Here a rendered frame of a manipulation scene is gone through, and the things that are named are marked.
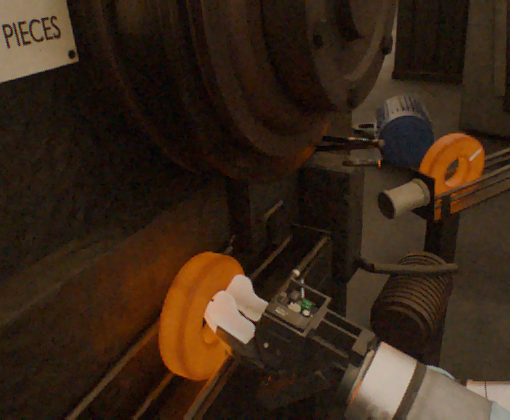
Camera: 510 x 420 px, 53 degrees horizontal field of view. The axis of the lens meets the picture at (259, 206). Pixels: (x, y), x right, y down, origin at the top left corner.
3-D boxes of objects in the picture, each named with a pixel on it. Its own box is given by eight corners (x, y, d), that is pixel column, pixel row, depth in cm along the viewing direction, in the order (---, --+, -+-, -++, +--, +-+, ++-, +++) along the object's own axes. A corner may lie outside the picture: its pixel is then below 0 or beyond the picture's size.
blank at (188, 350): (142, 308, 55) (168, 316, 53) (215, 227, 66) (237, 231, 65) (174, 399, 63) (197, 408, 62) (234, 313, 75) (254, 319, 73)
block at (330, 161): (297, 273, 103) (295, 163, 92) (314, 254, 109) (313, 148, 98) (348, 287, 98) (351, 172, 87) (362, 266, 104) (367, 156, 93)
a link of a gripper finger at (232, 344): (231, 308, 61) (294, 344, 59) (229, 318, 62) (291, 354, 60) (209, 332, 58) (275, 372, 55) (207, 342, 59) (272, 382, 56)
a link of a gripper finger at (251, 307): (216, 252, 63) (281, 287, 60) (210, 287, 66) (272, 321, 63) (201, 265, 60) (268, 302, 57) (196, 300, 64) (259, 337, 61)
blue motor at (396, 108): (373, 175, 279) (377, 114, 263) (371, 139, 328) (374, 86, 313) (432, 176, 273) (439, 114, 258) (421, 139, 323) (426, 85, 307)
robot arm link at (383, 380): (396, 393, 60) (369, 460, 53) (358, 372, 62) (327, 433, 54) (424, 344, 55) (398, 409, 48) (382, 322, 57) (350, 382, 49)
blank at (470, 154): (433, 213, 114) (444, 220, 112) (406, 169, 105) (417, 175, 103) (482, 165, 115) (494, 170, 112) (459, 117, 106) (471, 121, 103)
